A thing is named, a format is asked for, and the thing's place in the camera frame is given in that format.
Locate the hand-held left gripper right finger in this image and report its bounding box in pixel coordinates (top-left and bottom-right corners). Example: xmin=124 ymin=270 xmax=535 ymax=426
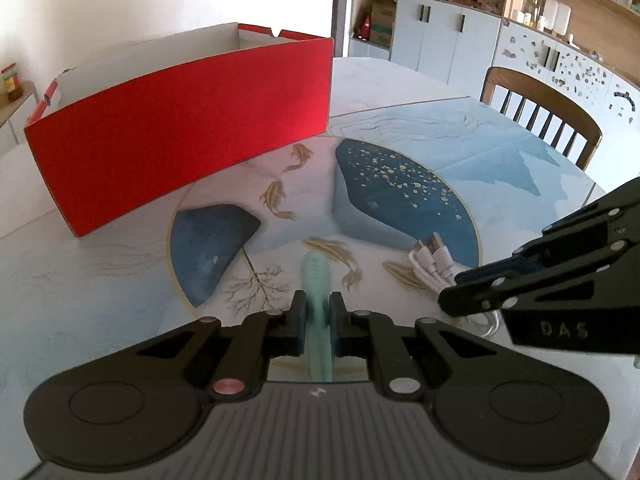
xmin=328 ymin=290 xmax=498 ymax=402

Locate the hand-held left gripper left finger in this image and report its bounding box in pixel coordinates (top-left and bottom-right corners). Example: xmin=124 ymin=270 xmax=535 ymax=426
xmin=135 ymin=290 xmax=307 ymax=402

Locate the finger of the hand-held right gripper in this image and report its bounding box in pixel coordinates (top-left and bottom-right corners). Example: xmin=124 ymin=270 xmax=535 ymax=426
xmin=437 ymin=244 xmax=640 ymax=318
xmin=514 ymin=175 xmax=640 ymax=272

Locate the mint green tool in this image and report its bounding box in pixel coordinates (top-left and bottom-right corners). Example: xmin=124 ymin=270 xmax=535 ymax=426
xmin=299 ymin=251 xmax=335 ymax=384

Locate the white cable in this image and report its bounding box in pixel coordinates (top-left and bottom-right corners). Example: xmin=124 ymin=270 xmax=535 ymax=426
xmin=407 ymin=232 xmax=501 ymax=336

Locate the red cardboard box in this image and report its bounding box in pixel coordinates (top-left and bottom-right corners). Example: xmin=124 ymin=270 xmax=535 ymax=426
xmin=23 ymin=22 xmax=335 ymax=238

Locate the wooden chair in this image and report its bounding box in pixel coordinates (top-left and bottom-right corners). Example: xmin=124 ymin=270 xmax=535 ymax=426
xmin=479 ymin=66 xmax=604 ymax=171

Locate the white cabinet with stickers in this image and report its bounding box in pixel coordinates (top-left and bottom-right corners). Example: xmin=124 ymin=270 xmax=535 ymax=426
xmin=492 ymin=19 xmax=640 ymax=187

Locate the brown cardboard box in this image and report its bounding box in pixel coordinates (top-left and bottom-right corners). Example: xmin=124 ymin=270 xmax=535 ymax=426
xmin=369 ymin=3 xmax=396 ymax=46

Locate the low white cabinet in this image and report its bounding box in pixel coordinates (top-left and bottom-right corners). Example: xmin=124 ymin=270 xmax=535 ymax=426
xmin=0 ymin=79 xmax=39 ymax=159

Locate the sauce jar with red lid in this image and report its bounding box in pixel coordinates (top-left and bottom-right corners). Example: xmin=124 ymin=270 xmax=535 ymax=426
xmin=0 ymin=62 xmax=24 ymax=104

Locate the white and wood wall cabinet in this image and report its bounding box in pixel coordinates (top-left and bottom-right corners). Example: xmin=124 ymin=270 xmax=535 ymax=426
xmin=347 ymin=0 xmax=640 ymax=111

